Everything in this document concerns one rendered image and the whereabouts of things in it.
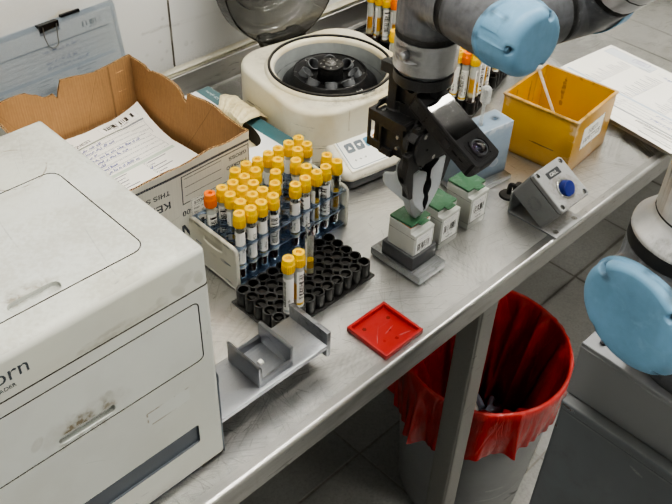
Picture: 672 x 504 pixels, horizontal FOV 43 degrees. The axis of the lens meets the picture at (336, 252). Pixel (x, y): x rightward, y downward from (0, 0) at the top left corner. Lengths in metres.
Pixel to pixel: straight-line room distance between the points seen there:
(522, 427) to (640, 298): 0.88
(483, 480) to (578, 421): 0.75
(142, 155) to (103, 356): 0.58
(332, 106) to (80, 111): 0.38
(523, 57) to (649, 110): 0.74
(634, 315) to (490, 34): 0.30
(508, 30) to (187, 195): 0.49
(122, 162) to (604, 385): 0.72
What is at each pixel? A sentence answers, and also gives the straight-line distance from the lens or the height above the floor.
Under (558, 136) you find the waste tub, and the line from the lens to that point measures 1.36.
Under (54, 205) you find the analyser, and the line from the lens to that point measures 0.80.
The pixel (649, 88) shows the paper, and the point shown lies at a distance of 1.65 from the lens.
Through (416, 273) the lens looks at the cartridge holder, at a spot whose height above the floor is 0.89.
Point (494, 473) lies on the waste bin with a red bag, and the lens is 1.76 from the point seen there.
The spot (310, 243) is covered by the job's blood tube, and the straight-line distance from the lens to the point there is 1.07.
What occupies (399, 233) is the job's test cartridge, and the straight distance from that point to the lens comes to 1.12.
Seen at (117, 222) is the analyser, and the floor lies 1.17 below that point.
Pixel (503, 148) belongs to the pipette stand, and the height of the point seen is 0.93.
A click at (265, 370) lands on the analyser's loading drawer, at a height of 0.92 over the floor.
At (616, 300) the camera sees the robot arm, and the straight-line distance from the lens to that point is 0.78.
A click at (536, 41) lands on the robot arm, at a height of 1.27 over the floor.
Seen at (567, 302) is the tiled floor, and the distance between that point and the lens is 2.47.
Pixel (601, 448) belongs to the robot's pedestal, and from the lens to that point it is 1.06.
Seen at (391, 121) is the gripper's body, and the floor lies 1.11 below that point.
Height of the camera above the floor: 1.65
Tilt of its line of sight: 41 degrees down
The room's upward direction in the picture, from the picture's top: 2 degrees clockwise
